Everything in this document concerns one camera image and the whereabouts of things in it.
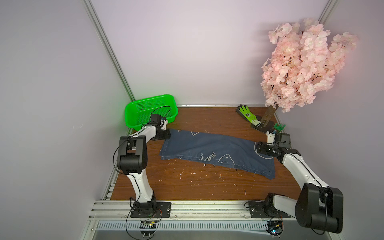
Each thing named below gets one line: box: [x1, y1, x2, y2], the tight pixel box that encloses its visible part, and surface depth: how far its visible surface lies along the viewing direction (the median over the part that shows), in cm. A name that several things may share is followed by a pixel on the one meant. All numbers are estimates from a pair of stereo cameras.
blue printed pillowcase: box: [160, 129, 276, 180], surface depth 94 cm
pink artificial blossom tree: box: [260, 18, 359, 127], surface depth 66 cm
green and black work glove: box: [235, 104, 261, 127], surface depth 116 cm
